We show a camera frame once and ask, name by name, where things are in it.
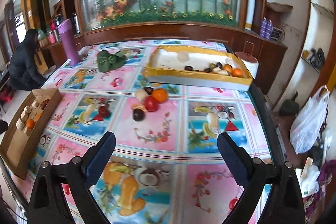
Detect small red date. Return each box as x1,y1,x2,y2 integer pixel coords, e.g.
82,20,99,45
98,106,110,118

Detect dark plum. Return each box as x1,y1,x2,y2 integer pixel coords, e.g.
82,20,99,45
133,109,145,122

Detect red tomato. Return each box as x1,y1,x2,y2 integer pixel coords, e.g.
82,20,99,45
143,96,159,112

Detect large dried red date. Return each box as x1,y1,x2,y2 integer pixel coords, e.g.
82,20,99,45
39,99,50,110

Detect brown cardboard tray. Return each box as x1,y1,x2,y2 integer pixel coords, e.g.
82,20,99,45
1,88,62,180

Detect white plastic bag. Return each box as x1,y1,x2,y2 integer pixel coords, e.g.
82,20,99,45
289,85,330,154

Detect person in dark jacket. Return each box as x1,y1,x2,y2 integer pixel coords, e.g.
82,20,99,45
9,28,46,91

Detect dark small date by box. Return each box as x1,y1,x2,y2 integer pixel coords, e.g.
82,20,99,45
143,86,154,96

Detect green leafy vegetable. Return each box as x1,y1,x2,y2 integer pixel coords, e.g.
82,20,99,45
96,50,127,73

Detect gold foil box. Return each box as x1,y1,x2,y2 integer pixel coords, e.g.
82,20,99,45
145,46,253,91

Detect fruit pattern tablecloth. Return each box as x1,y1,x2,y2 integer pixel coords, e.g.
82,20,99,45
15,39,274,224

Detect purple thermos bottle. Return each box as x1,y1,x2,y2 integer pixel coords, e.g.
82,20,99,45
58,19,80,66

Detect purple spray cans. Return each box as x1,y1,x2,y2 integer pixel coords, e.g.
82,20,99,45
259,17,273,40

